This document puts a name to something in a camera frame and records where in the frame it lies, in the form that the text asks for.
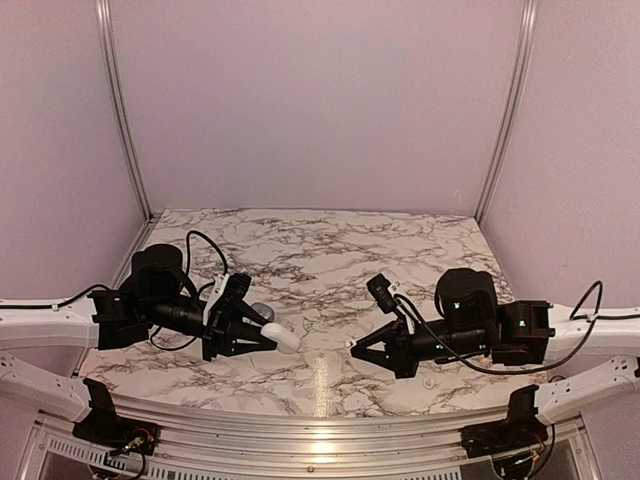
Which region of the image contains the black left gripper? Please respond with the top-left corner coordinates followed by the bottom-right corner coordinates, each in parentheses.
top-left (144, 294), bottom-right (280, 363)

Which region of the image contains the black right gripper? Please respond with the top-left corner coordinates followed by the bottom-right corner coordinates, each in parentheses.
top-left (352, 314), bottom-right (491, 380)

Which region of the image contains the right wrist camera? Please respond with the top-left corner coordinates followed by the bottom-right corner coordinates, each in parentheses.
top-left (366, 273), bottom-right (413, 329)

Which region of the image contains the aluminium front rail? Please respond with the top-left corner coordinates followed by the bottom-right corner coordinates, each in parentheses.
top-left (29, 389), bottom-right (601, 480)

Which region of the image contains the right aluminium frame post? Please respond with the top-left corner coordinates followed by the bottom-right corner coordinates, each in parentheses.
top-left (474, 0), bottom-right (540, 226)

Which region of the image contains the purple earbud charging case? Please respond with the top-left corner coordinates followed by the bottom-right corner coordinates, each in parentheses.
top-left (251, 302), bottom-right (275, 322)

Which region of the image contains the aluminium frame post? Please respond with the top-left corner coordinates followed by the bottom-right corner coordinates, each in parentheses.
top-left (474, 0), bottom-right (540, 226)
top-left (95, 0), bottom-right (154, 223)

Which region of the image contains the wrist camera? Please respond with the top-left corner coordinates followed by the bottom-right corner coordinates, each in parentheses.
top-left (366, 273), bottom-right (413, 329)
top-left (202, 273), bottom-right (251, 326)

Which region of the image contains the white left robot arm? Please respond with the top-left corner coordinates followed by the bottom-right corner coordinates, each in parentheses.
top-left (1, 244), bottom-right (300, 445)

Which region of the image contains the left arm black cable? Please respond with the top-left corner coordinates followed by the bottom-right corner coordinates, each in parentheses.
top-left (0, 229), bottom-right (231, 351)

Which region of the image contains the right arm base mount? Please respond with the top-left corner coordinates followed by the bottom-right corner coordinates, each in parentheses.
top-left (460, 417), bottom-right (548, 458)

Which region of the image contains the left aluminium frame post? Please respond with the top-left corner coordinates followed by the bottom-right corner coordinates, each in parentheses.
top-left (95, 0), bottom-right (154, 223)

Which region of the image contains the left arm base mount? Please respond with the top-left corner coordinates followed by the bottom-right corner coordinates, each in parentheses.
top-left (72, 412), bottom-right (160, 456)

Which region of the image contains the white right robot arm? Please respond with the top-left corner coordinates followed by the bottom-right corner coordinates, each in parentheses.
top-left (350, 268), bottom-right (639, 448)

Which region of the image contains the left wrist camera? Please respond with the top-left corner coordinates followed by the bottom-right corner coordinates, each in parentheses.
top-left (202, 273), bottom-right (251, 326)

